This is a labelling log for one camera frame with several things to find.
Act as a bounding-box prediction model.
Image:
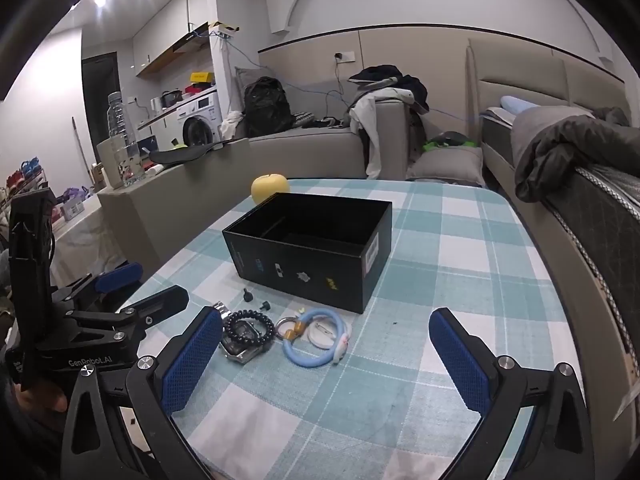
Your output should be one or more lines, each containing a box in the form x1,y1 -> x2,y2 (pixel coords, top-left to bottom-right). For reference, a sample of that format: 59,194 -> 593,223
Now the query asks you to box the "silver wrist watch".
210,301 -> 271,364

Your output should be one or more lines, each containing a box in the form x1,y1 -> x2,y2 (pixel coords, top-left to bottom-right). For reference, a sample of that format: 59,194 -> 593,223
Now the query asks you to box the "black backpack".
242,76 -> 295,137

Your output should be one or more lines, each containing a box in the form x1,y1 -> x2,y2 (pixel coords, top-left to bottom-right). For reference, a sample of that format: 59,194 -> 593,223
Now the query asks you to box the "teal checked tablecloth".
117,177 -> 586,480

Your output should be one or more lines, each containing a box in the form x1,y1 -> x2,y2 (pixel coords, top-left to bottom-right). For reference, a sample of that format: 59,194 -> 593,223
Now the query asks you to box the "light blue pillow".
501,95 -> 542,114

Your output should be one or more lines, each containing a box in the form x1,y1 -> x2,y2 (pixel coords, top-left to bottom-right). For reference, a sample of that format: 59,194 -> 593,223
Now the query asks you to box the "beige upholstered bed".
466,37 -> 640,411

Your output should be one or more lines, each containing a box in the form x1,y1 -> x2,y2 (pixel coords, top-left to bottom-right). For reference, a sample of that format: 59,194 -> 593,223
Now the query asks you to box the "grey pillow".
406,147 -> 486,187

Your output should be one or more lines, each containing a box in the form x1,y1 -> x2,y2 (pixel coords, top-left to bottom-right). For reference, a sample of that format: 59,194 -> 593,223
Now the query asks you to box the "white washing machine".
175,89 -> 223,147

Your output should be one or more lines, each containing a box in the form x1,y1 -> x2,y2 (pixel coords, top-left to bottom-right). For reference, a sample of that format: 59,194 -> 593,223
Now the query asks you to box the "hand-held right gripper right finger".
429,307 -> 587,480

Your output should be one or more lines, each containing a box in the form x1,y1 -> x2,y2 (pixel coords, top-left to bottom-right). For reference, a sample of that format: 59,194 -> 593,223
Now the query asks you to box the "white cloth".
219,110 -> 247,142

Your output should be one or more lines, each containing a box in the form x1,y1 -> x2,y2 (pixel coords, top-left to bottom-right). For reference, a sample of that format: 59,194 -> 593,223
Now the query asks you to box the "yellow apple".
251,173 -> 291,206

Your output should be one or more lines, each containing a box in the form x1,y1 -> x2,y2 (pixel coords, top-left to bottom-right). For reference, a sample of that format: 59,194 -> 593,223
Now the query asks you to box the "shoe rack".
0,157 -> 51,211

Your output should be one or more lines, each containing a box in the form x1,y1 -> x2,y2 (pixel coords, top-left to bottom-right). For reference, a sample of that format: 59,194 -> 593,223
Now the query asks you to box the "key ring with gold clasp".
275,316 -> 304,342

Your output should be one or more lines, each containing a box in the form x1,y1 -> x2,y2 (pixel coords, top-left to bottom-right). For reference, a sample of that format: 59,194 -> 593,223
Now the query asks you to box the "dark jacket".
348,65 -> 431,112

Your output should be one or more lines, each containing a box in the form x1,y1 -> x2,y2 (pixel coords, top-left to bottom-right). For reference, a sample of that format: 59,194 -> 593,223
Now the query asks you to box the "black bead bracelet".
222,310 -> 277,349

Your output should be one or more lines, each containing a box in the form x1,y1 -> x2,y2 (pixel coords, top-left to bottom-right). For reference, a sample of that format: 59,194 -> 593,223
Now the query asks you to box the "dark olive quilt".
514,107 -> 640,204

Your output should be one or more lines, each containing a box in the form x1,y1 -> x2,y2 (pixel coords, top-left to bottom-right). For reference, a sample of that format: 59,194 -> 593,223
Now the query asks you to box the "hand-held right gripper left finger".
61,305 -> 224,480

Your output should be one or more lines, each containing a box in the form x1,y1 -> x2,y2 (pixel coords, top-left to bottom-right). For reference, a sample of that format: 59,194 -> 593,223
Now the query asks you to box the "black charger cable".
324,55 -> 348,113

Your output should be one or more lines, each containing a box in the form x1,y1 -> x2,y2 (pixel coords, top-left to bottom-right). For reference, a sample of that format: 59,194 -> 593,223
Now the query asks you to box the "light blue hair ring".
281,308 -> 353,369

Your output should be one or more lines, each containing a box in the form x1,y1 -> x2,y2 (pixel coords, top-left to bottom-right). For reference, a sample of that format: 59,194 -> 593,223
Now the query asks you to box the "person's left hand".
12,379 -> 70,413

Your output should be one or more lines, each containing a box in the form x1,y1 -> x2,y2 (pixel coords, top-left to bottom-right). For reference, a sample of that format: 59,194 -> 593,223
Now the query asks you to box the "white cup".
96,139 -> 127,190

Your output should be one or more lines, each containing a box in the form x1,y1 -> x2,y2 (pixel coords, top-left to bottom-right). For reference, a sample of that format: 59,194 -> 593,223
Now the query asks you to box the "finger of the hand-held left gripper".
117,284 -> 190,337
52,261 -> 144,311

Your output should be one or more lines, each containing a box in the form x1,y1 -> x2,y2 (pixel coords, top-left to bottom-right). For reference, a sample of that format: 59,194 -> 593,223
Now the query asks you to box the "grey sofa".
97,67 -> 418,273

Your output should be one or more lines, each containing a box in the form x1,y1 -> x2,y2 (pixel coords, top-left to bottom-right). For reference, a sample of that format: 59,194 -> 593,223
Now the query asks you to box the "clear plastic water bottle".
106,91 -> 142,186

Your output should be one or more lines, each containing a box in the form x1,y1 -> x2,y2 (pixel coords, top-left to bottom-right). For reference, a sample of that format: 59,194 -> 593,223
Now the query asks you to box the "grey blanket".
510,107 -> 596,161

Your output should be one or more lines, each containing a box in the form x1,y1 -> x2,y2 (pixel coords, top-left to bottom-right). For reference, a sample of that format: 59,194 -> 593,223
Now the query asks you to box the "green and black bag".
422,131 -> 479,154

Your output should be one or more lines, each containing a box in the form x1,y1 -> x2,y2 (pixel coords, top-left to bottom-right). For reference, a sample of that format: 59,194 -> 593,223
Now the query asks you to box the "black cardboard box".
222,192 -> 393,315

